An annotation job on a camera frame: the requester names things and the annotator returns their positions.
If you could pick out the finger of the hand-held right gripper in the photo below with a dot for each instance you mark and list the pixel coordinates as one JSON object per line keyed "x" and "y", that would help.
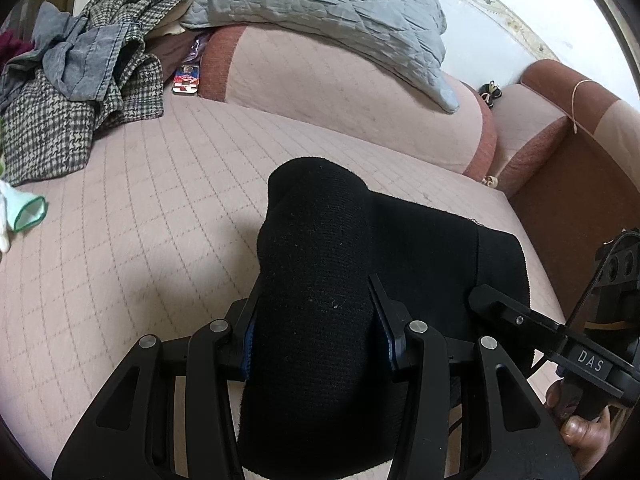
{"x": 510, "y": 312}

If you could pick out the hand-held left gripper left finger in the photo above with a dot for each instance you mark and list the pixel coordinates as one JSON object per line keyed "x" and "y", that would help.
{"x": 247, "y": 345}

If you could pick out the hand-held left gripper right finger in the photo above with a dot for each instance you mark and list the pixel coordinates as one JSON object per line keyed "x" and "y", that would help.
{"x": 389, "y": 345}

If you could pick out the black pants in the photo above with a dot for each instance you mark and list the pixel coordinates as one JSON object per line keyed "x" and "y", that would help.
{"x": 320, "y": 285}

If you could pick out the person's right hand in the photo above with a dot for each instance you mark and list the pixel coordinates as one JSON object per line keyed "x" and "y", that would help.
{"x": 575, "y": 430}

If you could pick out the pink quilted sofa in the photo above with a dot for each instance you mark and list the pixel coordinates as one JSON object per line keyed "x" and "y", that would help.
{"x": 175, "y": 220}

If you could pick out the small black and yellow item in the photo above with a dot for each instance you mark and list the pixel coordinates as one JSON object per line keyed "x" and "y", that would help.
{"x": 489, "y": 94}

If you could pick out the white and green cloth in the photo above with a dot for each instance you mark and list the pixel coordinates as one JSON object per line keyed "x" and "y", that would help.
{"x": 25, "y": 212}

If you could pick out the red and blue packet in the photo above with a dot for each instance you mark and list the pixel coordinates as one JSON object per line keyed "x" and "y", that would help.
{"x": 186, "y": 79}

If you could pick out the houndstooth coat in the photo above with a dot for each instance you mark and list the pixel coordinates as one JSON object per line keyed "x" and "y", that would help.
{"x": 45, "y": 130}

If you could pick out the dark brown cloth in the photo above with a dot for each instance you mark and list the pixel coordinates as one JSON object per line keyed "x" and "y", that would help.
{"x": 170, "y": 55}

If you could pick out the grey denim shirt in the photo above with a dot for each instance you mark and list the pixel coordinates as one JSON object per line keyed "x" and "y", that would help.
{"x": 80, "y": 60}

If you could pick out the grey quilted pillow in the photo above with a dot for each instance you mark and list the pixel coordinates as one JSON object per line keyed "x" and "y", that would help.
{"x": 325, "y": 10}

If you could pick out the maroon garment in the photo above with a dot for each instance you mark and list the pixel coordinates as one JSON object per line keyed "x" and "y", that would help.
{"x": 15, "y": 45}

